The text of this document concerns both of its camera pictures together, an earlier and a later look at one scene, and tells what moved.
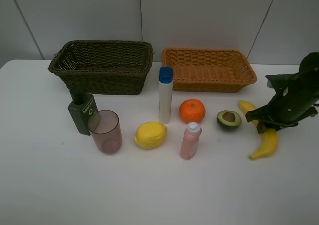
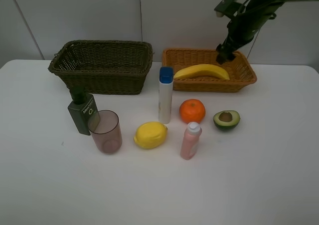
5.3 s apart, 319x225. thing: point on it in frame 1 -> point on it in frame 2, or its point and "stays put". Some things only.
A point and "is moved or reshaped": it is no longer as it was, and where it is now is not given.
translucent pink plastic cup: x=105 y=128 stays put
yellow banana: x=270 y=134 -> x=202 y=70
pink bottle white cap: x=190 y=139 stays put
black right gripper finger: x=264 y=112 -> x=222 y=53
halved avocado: x=229 y=120 is moved or reshaped
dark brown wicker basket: x=103 y=67 stays put
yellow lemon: x=150 y=135 stays put
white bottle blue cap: x=165 y=94 stays put
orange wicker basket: x=204 y=70 stays put
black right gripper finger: x=263 y=125 -> x=230 y=56
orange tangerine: x=192 y=110 stays put
